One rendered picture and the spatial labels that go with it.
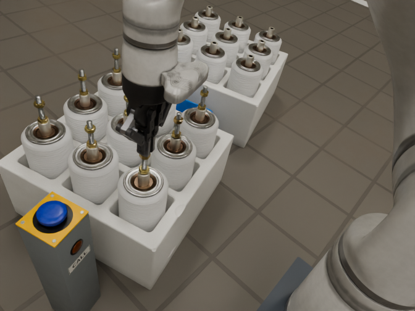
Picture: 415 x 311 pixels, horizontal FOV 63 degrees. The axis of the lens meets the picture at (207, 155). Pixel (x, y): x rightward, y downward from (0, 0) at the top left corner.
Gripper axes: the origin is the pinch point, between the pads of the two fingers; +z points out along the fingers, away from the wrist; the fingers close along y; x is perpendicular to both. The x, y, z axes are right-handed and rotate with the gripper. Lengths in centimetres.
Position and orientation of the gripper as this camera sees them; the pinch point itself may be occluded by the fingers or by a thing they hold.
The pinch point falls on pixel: (146, 144)
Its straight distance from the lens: 58.1
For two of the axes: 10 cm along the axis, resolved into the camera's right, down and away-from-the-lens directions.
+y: -4.5, 5.8, -6.8
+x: 8.8, 4.3, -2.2
